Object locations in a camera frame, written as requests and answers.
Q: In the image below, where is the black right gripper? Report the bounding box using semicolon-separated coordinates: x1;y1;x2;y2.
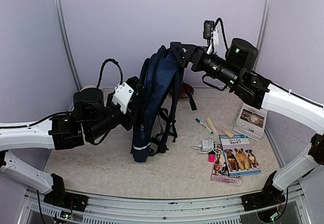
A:
170;44;241;88

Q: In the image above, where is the navy blue backpack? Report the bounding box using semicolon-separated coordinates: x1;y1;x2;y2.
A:
131;46;185;163

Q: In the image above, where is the white grey book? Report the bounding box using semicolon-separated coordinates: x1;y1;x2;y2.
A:
233;103;268;141

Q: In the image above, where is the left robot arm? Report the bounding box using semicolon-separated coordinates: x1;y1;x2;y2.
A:
1;83;142;212

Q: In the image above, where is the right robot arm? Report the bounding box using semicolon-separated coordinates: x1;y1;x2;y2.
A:
170;38;323;211

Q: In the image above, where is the red floral plate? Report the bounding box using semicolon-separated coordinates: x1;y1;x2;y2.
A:
178;82;194;99

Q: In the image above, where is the white ceramic mug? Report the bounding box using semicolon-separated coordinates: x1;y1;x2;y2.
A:
80;85;97;91

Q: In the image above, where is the green capped white marker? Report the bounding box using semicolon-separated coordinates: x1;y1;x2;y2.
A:
195;118;213;134

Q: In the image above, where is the pink highlighter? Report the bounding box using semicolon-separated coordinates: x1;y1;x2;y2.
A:
216;124;231;137

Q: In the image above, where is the pink small cap object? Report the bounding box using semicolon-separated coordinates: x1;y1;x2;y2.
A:
208;154;215;163

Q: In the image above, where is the pink cover book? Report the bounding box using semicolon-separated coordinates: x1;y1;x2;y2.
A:
210;145;242;187

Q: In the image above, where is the dog cover book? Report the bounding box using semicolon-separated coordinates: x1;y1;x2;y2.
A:
219;135;261;177

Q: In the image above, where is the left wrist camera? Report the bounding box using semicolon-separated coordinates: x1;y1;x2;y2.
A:
111;77;143;114

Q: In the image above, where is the white charger with cable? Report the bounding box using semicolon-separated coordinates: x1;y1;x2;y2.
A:
190;137;223;155

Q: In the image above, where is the right aluminium corner post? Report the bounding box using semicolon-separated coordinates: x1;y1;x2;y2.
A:
255;0;275;50

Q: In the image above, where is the aluminium corner post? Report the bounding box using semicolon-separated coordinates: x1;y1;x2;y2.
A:
54;0;82;91
255;0;275;50

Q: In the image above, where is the metal front rail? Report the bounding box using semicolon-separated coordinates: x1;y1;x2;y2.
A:
24;180;313;224

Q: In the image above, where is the left aluminium corner post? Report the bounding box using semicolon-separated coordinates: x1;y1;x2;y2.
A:
54;0;82;91

